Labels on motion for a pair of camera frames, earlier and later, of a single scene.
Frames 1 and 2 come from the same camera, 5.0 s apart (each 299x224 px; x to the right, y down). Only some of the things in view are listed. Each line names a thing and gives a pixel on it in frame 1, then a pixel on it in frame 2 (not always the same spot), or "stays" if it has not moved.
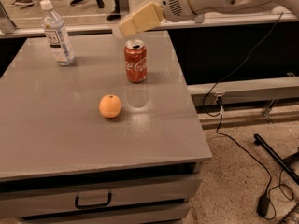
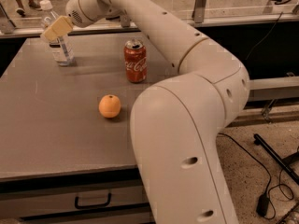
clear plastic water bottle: x=57 y=35 stays
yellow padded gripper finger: x=146 y=17 -> x=60 y=27
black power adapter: x=263 y=205 stays
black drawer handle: x=108 y=202 stays
